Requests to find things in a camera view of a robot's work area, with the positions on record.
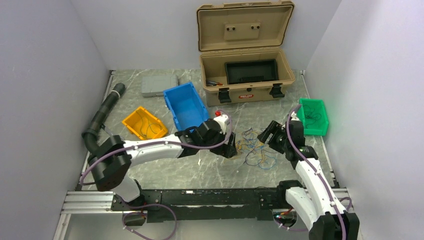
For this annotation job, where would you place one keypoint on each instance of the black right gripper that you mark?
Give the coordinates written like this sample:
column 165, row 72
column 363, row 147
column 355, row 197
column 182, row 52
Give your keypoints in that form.
column 278, row 129

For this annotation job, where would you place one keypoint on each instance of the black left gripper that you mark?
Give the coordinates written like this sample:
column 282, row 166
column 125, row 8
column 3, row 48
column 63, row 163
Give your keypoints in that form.
column 227, row 151

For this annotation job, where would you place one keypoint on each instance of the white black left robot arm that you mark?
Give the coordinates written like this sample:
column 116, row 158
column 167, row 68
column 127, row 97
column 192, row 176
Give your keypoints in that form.
column 110, row 169

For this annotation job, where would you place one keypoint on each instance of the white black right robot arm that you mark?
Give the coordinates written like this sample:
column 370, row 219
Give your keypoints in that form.
column 312, row 198

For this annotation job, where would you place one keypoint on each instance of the green plastic bin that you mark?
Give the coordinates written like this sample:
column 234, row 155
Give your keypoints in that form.
column 313, row 115

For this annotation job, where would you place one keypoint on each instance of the black tray in toolbox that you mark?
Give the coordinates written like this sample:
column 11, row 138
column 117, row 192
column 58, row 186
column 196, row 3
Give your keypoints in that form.
column 243, row 72

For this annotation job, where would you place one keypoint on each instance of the blue plastic bin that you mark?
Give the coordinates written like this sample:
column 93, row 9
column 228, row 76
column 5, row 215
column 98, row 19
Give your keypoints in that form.
column 186, row 106

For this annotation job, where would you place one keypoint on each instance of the tools inside toolbox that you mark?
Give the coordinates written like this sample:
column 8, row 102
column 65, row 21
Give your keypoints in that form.
column 210, row 83

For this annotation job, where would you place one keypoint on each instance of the yellow plastic bin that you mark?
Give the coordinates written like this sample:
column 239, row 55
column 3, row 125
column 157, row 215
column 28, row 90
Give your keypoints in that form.
column 145, row 125

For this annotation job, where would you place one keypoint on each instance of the grey plastic case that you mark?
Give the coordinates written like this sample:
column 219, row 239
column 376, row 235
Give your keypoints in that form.
column 154, row 85

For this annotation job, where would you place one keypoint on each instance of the tan open toolbox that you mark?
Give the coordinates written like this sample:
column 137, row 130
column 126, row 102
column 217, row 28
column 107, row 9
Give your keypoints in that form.
column 237, row 32

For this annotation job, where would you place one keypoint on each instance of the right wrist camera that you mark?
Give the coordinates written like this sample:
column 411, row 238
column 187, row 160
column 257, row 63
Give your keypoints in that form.
column 294, row 117

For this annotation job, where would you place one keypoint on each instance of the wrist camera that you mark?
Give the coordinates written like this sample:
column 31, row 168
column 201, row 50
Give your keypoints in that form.
column 224, row 121
column 294, row 117

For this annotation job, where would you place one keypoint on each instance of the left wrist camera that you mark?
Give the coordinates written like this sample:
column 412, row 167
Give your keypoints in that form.
column 224, row 121

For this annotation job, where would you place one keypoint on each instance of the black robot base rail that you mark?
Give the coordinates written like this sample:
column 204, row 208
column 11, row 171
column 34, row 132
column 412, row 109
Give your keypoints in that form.
column 162, row 205

